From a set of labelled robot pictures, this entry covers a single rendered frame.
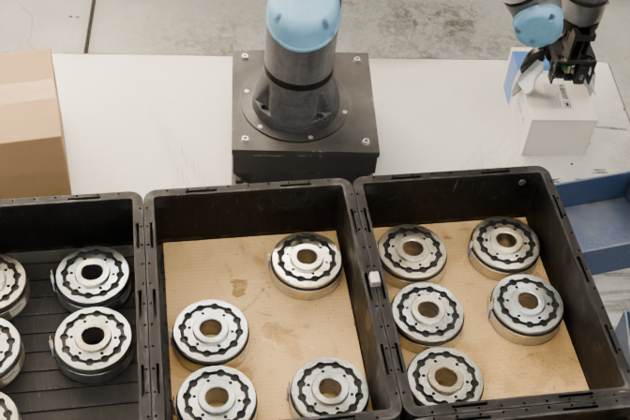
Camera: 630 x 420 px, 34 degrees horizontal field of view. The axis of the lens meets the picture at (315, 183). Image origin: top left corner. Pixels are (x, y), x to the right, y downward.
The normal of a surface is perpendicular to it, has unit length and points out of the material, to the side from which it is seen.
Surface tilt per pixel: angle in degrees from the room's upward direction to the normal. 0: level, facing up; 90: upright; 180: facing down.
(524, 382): 0
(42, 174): 90
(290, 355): 0
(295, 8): 9
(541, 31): 92
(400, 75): 0
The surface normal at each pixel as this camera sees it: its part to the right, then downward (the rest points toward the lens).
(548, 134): 0.05, 0.73
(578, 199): 0.27, 0.72
